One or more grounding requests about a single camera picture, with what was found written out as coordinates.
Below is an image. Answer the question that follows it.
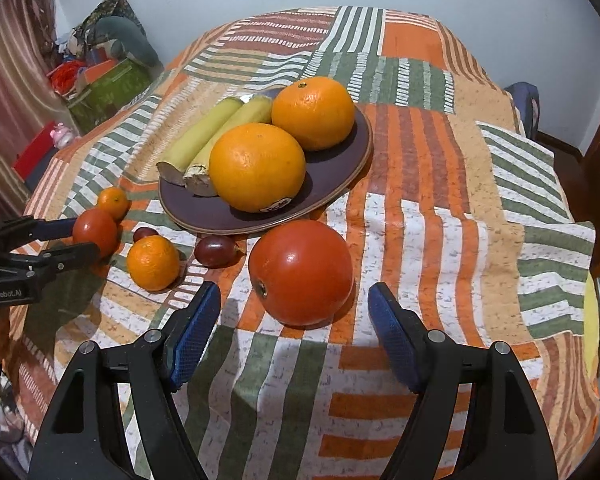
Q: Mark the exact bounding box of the red tomato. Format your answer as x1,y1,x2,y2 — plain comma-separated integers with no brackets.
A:
72,207,119,259
248,220,354,327

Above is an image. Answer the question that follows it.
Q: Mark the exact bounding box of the small mandarin orange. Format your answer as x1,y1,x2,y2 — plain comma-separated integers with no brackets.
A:
96,186,130,222

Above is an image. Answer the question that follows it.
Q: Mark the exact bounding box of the large orange with sticker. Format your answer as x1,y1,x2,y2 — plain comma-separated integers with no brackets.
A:
210,124,306,214

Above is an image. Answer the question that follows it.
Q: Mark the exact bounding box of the large navel orange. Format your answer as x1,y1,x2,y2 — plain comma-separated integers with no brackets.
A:
271,76,356,152

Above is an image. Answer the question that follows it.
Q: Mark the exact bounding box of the red box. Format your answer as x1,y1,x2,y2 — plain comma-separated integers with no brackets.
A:
12,122,57,181

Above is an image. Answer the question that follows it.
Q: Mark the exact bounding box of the pink rabbit bottle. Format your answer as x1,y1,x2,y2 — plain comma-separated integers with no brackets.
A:
50,122,79,150

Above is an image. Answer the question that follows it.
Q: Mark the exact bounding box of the green storage box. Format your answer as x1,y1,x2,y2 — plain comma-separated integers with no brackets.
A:
67,60,151,134

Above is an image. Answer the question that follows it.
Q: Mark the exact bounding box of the patchwork striped bedspread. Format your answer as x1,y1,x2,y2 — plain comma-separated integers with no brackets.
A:
6,6,600,479

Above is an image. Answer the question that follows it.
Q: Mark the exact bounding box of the striped curtain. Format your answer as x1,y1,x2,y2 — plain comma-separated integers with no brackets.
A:
0,0,68,220

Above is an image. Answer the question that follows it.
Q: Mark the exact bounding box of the purple ceramic plate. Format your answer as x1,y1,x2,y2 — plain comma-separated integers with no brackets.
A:
158,86,374,238

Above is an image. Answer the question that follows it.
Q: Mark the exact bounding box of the dark blue bag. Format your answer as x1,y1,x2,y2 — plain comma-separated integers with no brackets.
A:
505,81,540,141

